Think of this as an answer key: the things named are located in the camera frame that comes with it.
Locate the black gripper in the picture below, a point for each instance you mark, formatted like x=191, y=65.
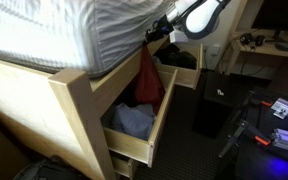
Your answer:
x=162, y=27

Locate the orange red cloth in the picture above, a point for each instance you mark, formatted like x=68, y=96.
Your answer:
x=149, y=83

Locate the wooden drawer with dark clothes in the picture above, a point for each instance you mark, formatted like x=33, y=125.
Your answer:
x=184, y=78

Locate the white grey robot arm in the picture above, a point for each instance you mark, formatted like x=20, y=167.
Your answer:
x=200, y=16

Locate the light blue cloth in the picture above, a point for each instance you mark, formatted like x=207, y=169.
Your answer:
x=156, y=60

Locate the wooden drawer with blue cloth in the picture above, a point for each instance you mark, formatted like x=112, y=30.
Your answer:
x=127, y=146

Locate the low wooden drawer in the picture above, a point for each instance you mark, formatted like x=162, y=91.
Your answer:
x=120, y=165

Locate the black headphones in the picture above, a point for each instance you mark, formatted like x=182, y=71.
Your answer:
x=245, y=39

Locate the black speaker box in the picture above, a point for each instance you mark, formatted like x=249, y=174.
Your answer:
x=214, y=110

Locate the striped sheet mattress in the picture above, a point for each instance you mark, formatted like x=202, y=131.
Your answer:
x=50, y=30

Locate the wooden desk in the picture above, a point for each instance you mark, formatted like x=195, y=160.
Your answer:
x=267, y=50

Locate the black monitor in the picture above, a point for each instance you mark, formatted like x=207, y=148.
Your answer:
x=277, y=15

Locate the black orange bar clamp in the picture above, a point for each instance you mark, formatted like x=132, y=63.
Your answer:
x=240, y=131

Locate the small black orange clamp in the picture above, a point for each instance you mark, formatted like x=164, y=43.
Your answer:
x=265, y=103

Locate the black work table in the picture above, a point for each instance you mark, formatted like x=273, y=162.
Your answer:
x=260, y=166

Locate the black backpack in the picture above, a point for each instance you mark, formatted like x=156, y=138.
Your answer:
x=47, y=171

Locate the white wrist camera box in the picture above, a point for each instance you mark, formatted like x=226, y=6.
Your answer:
x=179, y=36

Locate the white wall outlet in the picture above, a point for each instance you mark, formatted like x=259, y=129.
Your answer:
x=215, y=50

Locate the wooden bed frame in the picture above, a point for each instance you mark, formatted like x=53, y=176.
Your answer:
x=34, y=110

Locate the silver metal bracket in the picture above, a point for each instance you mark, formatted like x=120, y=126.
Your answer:
x=284, y=108

